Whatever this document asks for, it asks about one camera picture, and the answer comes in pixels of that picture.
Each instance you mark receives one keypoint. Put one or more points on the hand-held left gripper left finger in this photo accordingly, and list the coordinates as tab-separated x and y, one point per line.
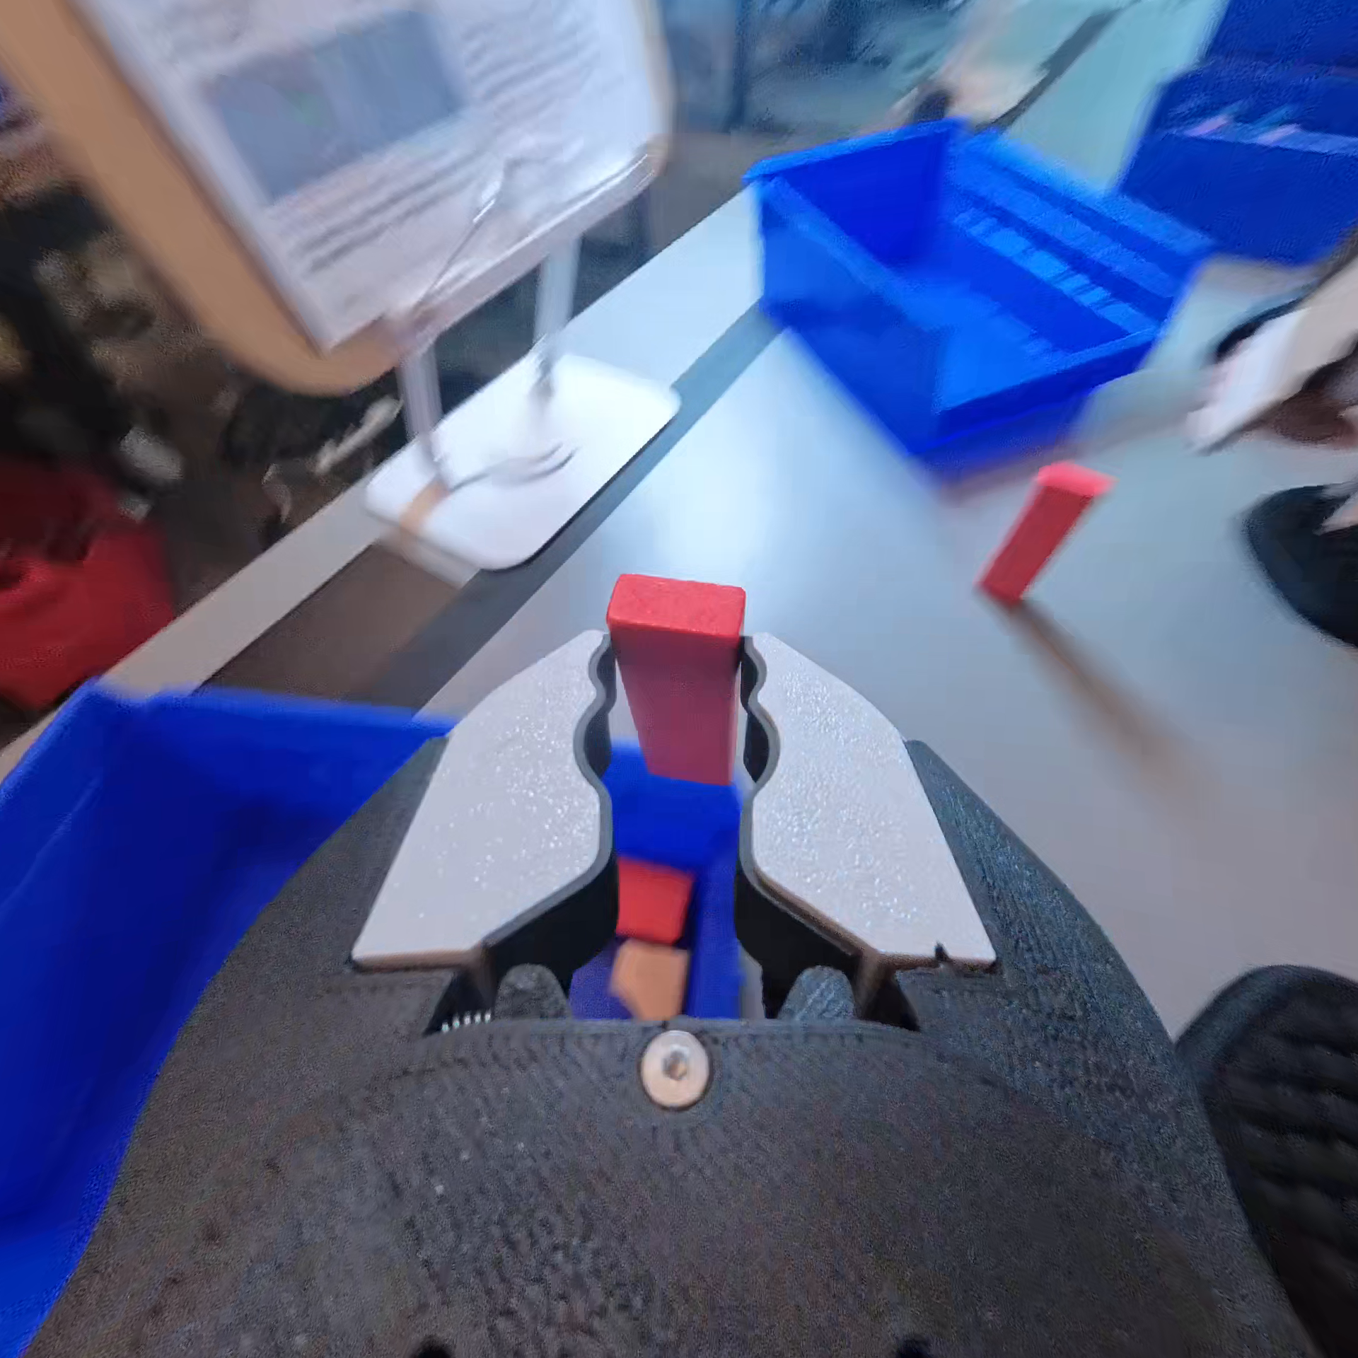
499	806

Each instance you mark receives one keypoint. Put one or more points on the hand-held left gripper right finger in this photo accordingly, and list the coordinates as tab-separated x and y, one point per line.
850	816

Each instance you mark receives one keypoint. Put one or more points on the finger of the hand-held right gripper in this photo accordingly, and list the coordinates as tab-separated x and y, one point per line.
1285	370
1189	349

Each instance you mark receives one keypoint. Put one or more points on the red wooden block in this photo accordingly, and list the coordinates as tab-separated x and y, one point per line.
680	688
649	899
1040	530

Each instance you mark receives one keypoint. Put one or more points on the blue plastic bin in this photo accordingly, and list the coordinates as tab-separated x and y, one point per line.
159	848
1252	158
903	318

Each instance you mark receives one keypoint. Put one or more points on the black chair seat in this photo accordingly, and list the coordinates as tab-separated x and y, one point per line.
1310	562

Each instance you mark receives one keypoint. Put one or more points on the tan wooden block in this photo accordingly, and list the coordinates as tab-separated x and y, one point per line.
649	978

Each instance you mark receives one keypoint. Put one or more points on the red bag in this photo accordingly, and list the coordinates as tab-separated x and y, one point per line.
75	604

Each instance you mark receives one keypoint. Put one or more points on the black mesh chair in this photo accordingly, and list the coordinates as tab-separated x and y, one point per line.
1294	1114

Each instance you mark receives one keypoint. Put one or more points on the white sign stand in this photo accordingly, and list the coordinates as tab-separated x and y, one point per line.
425	137

